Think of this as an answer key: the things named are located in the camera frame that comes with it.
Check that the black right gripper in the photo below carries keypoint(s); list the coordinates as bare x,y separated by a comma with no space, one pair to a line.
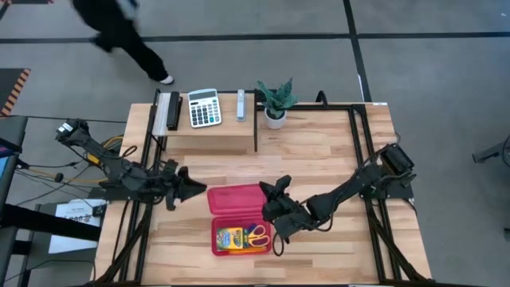
287,217

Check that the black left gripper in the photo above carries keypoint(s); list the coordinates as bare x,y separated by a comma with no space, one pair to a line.
171,183

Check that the pink plastic pencil case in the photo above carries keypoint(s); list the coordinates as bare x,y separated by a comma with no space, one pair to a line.
235,199

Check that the colourful rainbow toys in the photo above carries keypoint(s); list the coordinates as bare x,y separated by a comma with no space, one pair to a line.
259,236

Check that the Crayola crayon box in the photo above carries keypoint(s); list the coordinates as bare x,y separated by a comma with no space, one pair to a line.
230,239

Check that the orange pencil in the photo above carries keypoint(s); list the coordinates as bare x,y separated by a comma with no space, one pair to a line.
239,251

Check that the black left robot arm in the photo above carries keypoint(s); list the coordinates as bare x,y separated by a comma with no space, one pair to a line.
119,173

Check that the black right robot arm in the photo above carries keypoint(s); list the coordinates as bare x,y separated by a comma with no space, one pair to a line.
350,187

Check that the white plant pot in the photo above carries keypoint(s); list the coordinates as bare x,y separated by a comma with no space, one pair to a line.
275,121

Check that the wooden shelf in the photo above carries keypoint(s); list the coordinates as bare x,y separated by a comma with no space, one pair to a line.
227,127

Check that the black stapler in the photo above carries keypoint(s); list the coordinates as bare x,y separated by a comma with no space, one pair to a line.
173,111

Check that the white desk calculator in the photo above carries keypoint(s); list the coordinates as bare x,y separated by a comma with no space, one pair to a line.
204,109

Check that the green leafy plant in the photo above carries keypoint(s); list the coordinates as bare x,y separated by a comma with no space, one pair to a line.
279,99

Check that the grey stapler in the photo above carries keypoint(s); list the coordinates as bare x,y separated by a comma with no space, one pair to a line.
241,105

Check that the small black adapter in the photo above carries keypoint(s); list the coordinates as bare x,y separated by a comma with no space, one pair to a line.
99,210

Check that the white paper sheet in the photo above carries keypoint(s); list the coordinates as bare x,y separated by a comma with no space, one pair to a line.
67,243

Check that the person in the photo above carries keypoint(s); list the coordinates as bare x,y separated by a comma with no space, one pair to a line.
119,32

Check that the hazard striped floor mat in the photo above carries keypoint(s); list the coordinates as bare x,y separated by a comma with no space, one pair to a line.
8,87

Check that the grey tripod stand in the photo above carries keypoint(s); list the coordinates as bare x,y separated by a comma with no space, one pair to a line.
490,153

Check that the black metal table frame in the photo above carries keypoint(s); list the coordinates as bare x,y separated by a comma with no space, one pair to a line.
311,107

